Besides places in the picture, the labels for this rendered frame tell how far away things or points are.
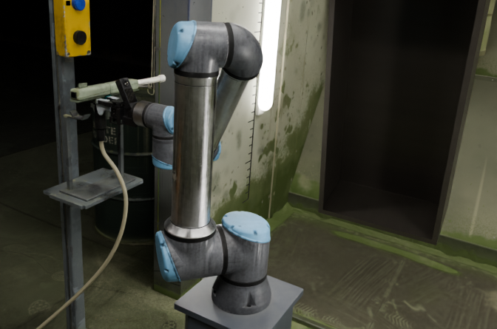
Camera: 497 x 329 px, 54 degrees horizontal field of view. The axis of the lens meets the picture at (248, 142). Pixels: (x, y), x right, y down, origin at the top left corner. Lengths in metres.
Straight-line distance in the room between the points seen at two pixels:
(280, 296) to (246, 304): 0.14
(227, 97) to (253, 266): 0.50
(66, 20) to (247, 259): 1.04
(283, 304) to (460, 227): 1.95
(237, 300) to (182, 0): 1.27
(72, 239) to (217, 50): 1.24
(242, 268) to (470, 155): 2.27
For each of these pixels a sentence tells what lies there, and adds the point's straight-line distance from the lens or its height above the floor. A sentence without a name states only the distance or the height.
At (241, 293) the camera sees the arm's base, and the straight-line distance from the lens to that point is 1.54.
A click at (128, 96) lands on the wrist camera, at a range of 1.78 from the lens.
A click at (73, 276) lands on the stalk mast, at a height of 0.34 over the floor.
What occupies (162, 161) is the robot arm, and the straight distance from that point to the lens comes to 1.71.
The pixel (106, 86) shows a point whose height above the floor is 1.19.
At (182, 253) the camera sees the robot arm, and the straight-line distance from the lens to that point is 1.41.
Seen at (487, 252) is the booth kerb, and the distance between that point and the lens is 3.37.
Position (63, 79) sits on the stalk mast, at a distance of 1.98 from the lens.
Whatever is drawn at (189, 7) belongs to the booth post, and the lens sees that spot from 2.18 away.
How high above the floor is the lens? 1.59
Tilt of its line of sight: 18 degrees down
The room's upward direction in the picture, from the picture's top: 4 degrees clockwise
